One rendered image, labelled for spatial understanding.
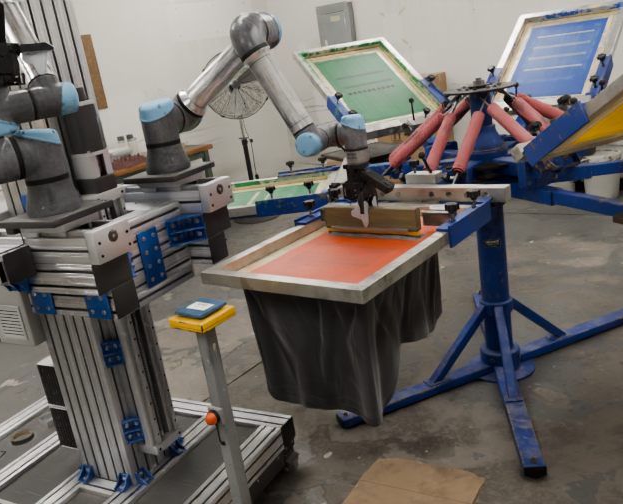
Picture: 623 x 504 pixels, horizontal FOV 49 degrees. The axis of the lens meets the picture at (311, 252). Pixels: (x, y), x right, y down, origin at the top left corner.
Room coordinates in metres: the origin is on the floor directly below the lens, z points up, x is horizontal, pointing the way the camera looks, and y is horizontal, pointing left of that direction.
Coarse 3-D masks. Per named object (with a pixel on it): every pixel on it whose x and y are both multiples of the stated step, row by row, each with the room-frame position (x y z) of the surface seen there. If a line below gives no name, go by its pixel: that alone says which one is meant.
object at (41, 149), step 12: (24, 132) 1.84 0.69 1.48; (36, 132) 1.84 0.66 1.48; (48, 132) 1.87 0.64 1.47; (12, 144) 1.82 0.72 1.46; (24, 144) 1.83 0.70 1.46; (36, 144) 1.84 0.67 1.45; (48, 144) 1.86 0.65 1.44; (60, 144) 1.89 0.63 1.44; (24, 156) 1.82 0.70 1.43; (36, 156) 1.83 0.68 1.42; (48, 156) 1.85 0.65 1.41; (60, 156) 1.88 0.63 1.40; (24, 168) 1.82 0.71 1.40; (36, 168) 1.84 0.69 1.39; (48, 168) 1.85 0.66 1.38; (60, 168) 1.87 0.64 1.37
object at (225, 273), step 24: (288, 240) 2.24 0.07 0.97; (432, 240) 1.92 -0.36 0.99; (216, 264) 2.02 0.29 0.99; (240, 264) 2.05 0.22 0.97; (408, 264) 1.78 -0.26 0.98; (240, 288) 1.87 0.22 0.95; (264, 288) 1.81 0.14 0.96; (288, 288) 1.75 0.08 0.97; (312, 288) 1.70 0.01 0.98; (336, 288) 1.65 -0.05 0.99; (360, 288) 1.62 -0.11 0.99; (384, 288) 1.68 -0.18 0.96
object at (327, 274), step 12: (432, 228) 2.16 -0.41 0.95; (372, 240) 2.13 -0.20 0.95; (384, 240) 2.11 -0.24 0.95; (396, 240) 2.09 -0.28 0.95; (420, 240) 2.05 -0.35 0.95; (396, 252) 1.97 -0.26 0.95; (372, 264) 1.89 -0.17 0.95; (384, 264) 1.88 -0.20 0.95; (312, 276) 1.87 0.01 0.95; (324, 276) 1.85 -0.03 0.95; (336, 276) 1.84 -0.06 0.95; (348, 276) 1.82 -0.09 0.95; (360, 276) 1.81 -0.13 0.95
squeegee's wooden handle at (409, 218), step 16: (336, 208) 2.25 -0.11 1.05; (352, 208) 2.21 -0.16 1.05; (368, 208) 2.17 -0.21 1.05; (384, 208) 2.14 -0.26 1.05; (400, 208) 2.10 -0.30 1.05; (416, 208) 2.07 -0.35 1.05; (336, 224) 2.26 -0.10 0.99; (352, 224) 2.22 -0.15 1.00; (368, 224) 2.18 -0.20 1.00; (384, 224) 2.14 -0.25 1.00; (400, 224) 2.10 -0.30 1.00; (416, 224) 2.06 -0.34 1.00
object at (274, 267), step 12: (312, 240) 2.24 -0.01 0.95; (324, 240) 2.22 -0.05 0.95; (336, 240) 2.20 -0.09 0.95; (348, 240) 2.18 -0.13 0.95; (360, 240) 2.15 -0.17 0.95; (288, 252) 2.15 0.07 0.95; (300, 252) 2.13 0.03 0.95; (276, 264) 2.04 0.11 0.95; (288, 264) 2.02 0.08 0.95; (288, 276) 1.90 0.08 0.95; (300, 276) 1.89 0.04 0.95
